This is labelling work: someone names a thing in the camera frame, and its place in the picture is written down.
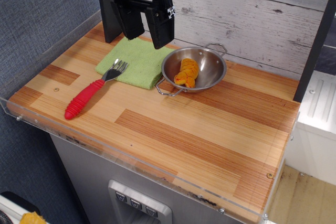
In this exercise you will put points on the steel two-handled bowl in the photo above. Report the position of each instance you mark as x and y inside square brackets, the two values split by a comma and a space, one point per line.
[212, 67]

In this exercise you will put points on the dark left vertical post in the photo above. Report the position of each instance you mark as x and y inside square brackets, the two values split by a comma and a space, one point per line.
[110, 23]

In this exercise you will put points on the dark right vertical post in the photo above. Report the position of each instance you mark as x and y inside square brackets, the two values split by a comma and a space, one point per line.
[316, 48]

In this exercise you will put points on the orange knitted toy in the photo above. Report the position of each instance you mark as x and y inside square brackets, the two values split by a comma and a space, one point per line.
[188, 73]

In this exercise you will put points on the white ribbed cabinet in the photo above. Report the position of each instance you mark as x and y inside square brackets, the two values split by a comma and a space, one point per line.
[311, 147]

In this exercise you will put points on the silver dispenser panel with buttons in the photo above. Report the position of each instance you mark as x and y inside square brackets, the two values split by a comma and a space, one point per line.
[131, 206]

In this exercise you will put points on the dark vertical post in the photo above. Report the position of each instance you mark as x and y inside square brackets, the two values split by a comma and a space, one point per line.
[316, 48]
[110, 23]

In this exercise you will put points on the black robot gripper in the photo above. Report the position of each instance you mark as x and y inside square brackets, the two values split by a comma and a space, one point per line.
[160, 16]

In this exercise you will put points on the green folded cloth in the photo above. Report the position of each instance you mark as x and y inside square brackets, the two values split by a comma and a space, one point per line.
[144, 62]

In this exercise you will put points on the yellow object at corner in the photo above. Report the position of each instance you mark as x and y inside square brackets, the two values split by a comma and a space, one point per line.
[32, 218]

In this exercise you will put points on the red handled metal fork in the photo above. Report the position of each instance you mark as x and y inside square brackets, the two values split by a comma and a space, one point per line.
[82, 98]

